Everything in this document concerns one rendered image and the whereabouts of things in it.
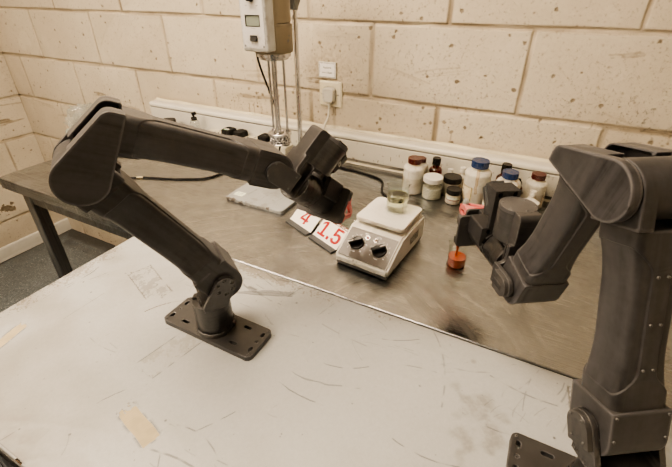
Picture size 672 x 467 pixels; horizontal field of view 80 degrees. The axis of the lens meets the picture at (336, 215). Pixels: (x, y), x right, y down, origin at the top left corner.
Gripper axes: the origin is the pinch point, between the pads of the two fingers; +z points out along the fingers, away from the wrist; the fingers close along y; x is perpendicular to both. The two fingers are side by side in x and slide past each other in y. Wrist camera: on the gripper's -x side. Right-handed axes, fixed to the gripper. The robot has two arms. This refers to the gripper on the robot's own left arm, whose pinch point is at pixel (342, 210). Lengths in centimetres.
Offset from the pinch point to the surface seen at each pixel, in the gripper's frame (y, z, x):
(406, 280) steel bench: -14.9, 10.3, 8.9
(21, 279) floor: 208, 56, 86
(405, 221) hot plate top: -10.0, 11.1, -3.3
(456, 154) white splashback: -7, 44, -32
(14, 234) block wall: 238, 58, 68
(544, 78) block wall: -25, 34, -54
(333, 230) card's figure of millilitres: 6.7, 11.8, 3.9
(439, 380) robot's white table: -29.7, -4.9, 21.7
